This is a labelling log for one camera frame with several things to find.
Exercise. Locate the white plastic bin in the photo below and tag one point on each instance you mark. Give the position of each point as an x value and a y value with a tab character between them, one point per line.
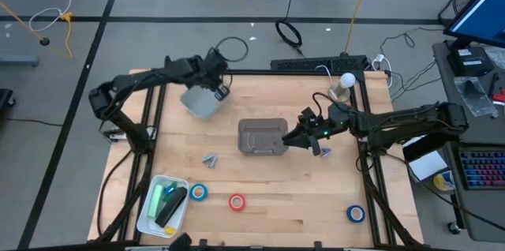
144	225

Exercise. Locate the grey cart base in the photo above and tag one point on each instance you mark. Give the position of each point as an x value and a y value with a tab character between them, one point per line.
17	60

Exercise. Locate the black caster wheel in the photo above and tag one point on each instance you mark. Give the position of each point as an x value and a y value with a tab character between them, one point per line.
454	228

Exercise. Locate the dark blue tape roll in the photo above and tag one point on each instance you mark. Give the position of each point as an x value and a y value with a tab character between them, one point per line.
349	214

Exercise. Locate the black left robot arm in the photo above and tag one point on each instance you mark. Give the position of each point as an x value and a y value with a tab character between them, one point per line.
158	74

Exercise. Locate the white bulb lamp wooden base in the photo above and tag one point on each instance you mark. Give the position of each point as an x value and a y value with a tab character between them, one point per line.
348	80

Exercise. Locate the dark translucent plastic bin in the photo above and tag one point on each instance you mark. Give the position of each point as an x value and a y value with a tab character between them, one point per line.
260	136

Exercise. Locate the black power strip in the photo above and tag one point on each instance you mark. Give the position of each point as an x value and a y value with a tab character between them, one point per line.
315	63

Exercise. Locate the black stapler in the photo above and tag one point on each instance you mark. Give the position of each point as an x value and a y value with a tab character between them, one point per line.
171	207

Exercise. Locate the black round floor plug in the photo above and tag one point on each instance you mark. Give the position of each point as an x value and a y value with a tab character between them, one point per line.
44	41

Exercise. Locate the grey staple remover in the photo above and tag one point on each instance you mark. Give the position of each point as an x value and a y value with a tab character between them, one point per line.
210	160

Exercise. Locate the clear plastic bag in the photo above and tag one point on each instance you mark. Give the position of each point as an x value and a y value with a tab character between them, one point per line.
475	97

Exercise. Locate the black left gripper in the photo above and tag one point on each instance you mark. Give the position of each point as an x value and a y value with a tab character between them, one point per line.
213	71

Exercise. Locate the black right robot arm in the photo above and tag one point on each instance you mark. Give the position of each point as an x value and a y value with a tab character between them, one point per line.
402	122

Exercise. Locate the grey desk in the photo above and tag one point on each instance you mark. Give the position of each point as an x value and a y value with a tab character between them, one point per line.
477	132

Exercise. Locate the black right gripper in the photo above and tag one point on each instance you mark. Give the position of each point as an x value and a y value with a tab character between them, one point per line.
335	118

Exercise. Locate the backlit keyboard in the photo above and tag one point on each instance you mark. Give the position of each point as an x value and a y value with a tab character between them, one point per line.
487	170

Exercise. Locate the black chair base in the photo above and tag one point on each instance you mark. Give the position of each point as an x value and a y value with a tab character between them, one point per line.
4	101

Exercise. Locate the black mini computer box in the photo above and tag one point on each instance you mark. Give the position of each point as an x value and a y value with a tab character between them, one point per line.
469	61

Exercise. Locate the white power plug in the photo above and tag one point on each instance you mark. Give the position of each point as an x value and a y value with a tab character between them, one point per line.
378	61

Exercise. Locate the white paper sheet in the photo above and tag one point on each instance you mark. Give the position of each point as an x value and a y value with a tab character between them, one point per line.
428	166

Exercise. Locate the red hand tool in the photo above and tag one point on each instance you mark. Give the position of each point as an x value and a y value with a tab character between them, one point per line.
500	97

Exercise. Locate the purple staple remover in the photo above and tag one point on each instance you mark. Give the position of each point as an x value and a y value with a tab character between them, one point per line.
327	152

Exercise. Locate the red tape roll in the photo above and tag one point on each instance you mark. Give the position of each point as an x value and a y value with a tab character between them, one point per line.
231	202

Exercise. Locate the mint green stapler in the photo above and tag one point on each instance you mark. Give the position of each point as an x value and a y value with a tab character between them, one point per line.
155	201

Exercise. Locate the computer monitor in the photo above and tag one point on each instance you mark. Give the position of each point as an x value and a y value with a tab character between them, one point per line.
481	18

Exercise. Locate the light blue tape roll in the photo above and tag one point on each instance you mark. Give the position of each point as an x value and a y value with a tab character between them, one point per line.
192	192

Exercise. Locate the light grey plastic bin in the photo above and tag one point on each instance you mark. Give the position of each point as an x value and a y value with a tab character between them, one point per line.
199	105

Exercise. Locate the black aluminium table frame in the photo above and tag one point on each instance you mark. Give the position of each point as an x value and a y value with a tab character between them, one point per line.
276	72

